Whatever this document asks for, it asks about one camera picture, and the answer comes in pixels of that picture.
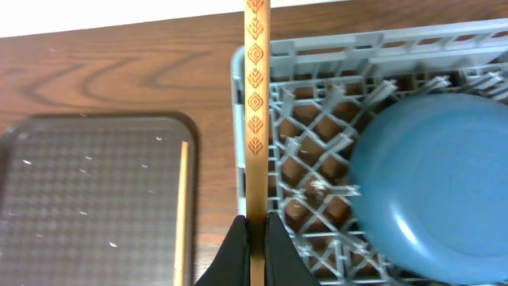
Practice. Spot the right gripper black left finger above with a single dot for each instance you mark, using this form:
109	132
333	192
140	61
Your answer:
231	265

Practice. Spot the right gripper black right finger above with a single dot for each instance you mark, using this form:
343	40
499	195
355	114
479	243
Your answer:
283	265

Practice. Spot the wooden chopstick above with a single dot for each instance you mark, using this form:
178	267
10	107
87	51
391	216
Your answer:
256	90
181	216

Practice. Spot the dark blue plate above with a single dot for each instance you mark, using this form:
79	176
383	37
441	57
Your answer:
432	174

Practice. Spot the grey dishwasher rack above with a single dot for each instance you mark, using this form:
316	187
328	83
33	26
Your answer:
324	92

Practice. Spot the dark brown serving tray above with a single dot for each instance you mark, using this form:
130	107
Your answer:
93	201

